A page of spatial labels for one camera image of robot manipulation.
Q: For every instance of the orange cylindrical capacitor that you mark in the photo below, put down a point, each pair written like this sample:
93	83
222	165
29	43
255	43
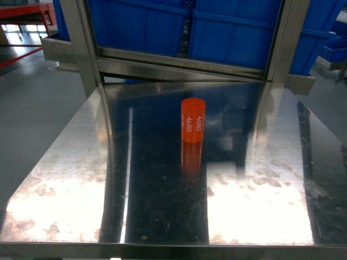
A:
192	120

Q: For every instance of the left blue plastic bin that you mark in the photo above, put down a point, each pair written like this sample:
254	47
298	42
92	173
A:
154	27

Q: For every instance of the blue plastic bin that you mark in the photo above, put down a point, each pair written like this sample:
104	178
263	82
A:
154	27
240	33

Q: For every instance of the right blue plastic bin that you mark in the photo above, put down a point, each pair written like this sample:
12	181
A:
240	33

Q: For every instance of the small blue tray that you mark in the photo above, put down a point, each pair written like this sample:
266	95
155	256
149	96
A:
334	51

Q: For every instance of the stainless steel rack frame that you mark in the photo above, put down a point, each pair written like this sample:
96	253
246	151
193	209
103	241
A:
94	63

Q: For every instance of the red metal table frame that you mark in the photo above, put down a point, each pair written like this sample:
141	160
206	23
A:
22	29

